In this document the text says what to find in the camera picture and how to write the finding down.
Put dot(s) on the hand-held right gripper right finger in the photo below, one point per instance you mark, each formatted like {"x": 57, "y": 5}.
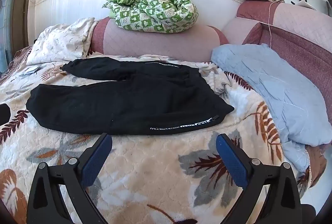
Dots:
{"x": 232, "y": 161}

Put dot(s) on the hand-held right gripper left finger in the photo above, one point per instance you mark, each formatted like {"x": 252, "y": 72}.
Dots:
{"x": 94, "y": 161}

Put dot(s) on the black pants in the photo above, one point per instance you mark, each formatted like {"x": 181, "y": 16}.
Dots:
{"x": 124, "y": 104}

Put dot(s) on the leaf print plush blanket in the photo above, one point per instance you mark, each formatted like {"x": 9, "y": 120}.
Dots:
{"x": 145, "y": 169}

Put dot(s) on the small grey packet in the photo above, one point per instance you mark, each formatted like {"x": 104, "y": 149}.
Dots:
{"x": 31, "y": 70}

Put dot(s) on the light blue pillow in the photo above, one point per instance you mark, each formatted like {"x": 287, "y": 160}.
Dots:
{"x": 280, "y": 94}

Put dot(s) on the pink maroon bolster cushion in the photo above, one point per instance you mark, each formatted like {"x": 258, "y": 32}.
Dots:
{"x": 155, "y": 43}

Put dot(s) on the green white patterned pillow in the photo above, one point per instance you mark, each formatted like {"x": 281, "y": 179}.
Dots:
{"x": 150, "y": 5}

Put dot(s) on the brown door frame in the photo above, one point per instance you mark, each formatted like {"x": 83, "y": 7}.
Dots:
{"x": 22, "y": 5}

